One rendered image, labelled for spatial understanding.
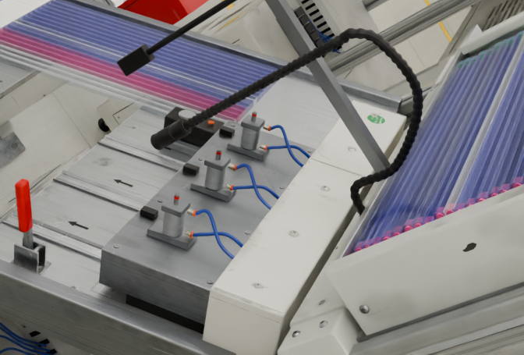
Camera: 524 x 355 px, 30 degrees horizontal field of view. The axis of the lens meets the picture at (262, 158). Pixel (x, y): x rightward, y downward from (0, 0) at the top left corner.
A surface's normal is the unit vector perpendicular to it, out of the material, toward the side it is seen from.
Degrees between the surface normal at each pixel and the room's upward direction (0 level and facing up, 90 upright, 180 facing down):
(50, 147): 0
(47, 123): 0
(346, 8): 0
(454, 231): 90
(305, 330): 90
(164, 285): 90
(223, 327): 90
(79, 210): 45
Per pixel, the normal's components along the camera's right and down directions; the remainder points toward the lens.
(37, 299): -0.37, 0.44
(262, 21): 0.75, -0.38
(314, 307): -0.54, -0.82
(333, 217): 0.15, -0.84
